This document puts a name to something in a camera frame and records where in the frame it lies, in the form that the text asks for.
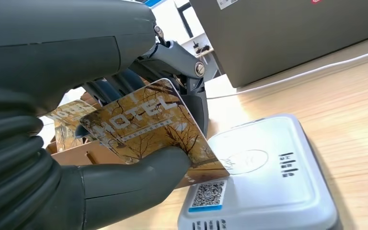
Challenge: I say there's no gold hotel print card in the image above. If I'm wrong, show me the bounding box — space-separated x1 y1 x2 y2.
46 100 97 153
80 78 230 188

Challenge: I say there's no wooden card organizer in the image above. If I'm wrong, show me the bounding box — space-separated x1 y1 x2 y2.
46 91 131 167

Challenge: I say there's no grey laptop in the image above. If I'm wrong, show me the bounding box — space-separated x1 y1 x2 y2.
188 0 368 89

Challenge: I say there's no long white cable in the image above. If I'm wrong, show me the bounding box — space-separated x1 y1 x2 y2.
207 46 368 100

